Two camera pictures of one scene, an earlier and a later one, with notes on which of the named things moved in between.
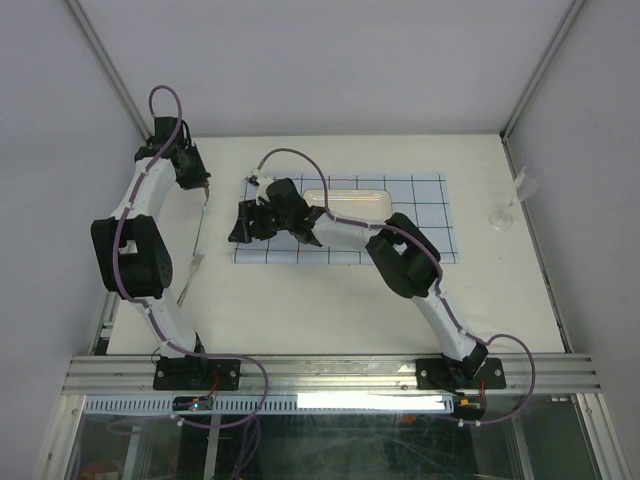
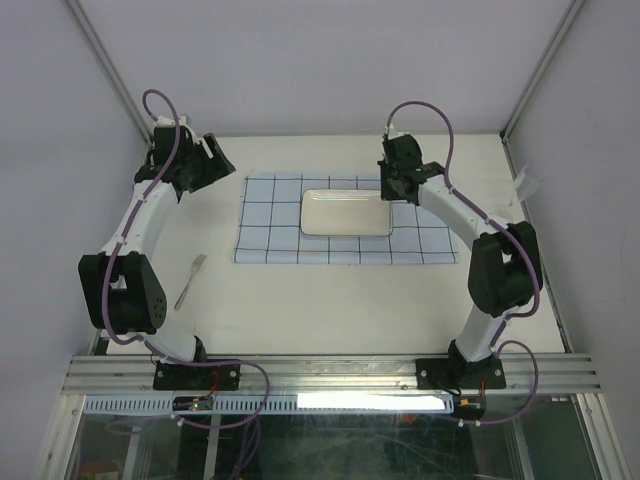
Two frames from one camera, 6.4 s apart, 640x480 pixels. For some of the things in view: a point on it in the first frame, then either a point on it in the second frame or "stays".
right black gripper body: (272, 221) to (388, 186)
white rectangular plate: (361, 205) stays
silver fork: (196, 260) stays
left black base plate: (190, 374) stays
